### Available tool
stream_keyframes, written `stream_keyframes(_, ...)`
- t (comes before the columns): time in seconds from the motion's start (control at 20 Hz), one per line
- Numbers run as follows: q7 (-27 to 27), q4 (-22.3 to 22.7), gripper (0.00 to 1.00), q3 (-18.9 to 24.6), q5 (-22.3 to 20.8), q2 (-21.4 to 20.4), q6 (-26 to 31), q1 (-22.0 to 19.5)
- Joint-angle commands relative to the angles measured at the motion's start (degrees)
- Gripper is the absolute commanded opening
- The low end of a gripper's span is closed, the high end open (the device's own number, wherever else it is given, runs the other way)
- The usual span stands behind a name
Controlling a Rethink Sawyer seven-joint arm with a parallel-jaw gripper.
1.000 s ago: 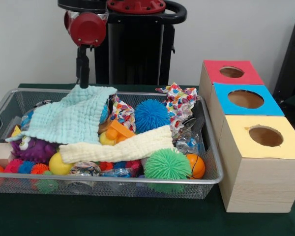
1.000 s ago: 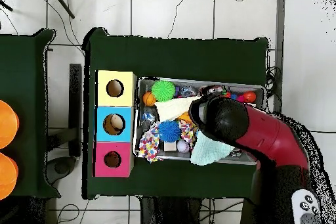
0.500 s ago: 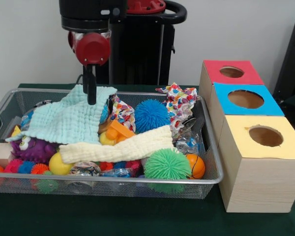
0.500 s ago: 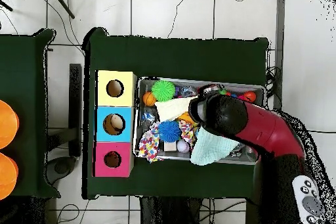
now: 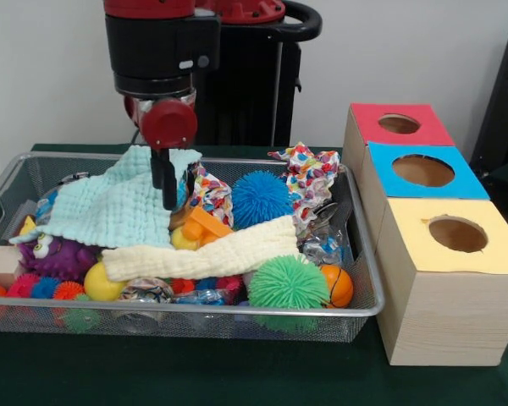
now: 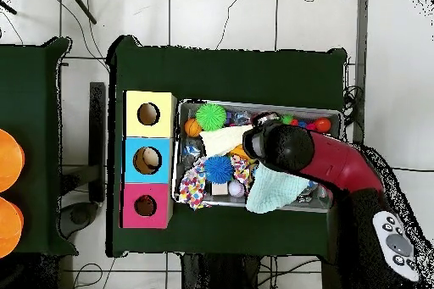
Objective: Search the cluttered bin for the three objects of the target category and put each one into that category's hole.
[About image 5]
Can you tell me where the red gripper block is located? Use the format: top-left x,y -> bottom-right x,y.
123,93 -> 200,211

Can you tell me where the mint green waffle cloth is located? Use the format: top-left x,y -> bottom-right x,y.
47,145 -> 202,248

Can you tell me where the cream yellow cloth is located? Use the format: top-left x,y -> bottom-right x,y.
100,214 -> 301,283

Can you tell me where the colourful polka dot cloth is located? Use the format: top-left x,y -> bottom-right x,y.
268,143 -> 342,236

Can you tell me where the orange basketball toy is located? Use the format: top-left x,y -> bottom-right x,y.
320,264 -> 355,310

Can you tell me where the clear mesh bin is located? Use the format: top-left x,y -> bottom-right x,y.
0,152 -> 387,341

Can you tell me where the wooden box with three holes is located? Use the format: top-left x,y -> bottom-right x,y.
342,103 -> 508,367

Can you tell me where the blue spiky ball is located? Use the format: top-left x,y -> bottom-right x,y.
231,171 -> 295,229

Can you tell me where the yellow ball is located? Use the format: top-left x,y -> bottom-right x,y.
83,261 -> 128,302

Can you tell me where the purple plush toy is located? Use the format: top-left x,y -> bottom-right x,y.
17,233 -> 101,280

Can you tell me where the green spiky ball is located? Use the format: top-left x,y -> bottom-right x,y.
247,255 -> 330,332

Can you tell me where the plain wooden block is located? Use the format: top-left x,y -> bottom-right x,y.
0,245 -> 26,290

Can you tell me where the dark green table cloth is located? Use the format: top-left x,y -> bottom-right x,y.
0,142 -> 508,406

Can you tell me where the black upright panel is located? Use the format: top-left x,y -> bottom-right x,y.
470,28 -> 508,200

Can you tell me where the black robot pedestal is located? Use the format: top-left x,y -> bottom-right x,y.
190,0 -> 323,146

